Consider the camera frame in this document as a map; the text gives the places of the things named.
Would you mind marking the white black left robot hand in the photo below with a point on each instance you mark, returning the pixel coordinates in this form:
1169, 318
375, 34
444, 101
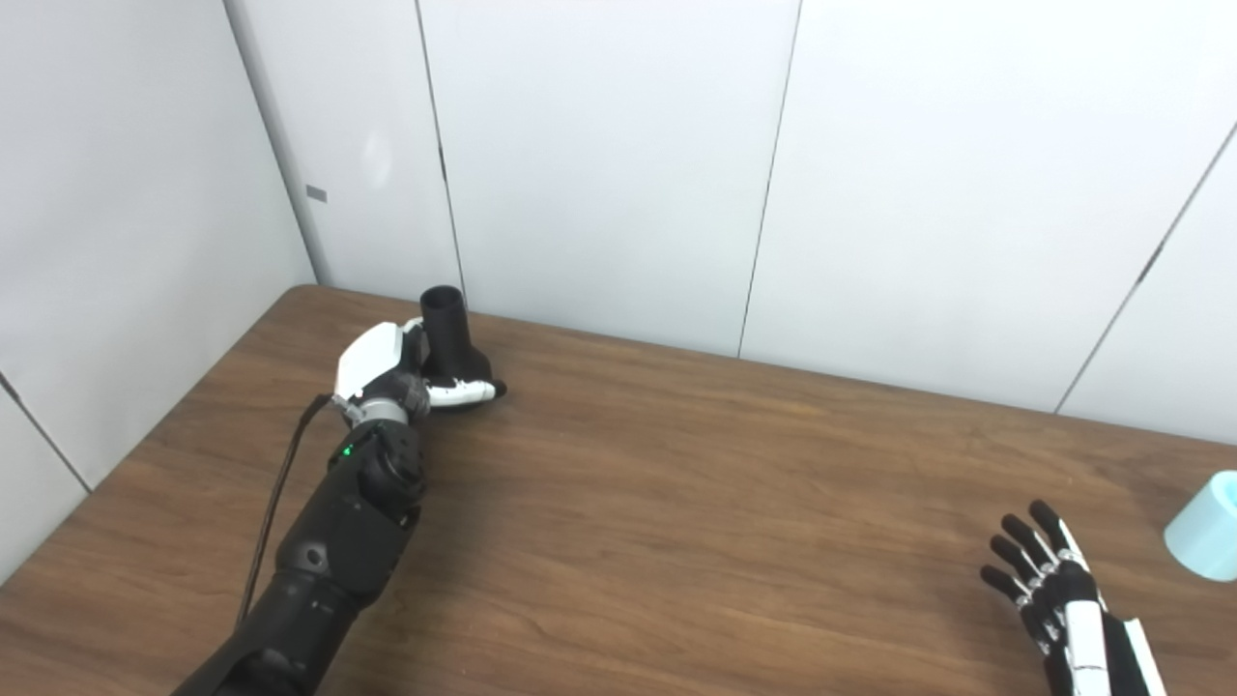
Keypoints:
372, 362

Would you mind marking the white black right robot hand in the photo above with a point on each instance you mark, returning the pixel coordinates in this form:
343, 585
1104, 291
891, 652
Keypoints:
1082, 628

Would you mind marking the black funnel-shaped nozzle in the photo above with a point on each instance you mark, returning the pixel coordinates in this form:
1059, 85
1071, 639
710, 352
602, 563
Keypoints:
446, 333

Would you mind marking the light blue cylinder cup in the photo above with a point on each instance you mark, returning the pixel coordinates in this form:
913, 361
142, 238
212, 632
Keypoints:
1208, 532

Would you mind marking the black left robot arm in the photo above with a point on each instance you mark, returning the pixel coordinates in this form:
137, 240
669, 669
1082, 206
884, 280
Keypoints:
338, 541

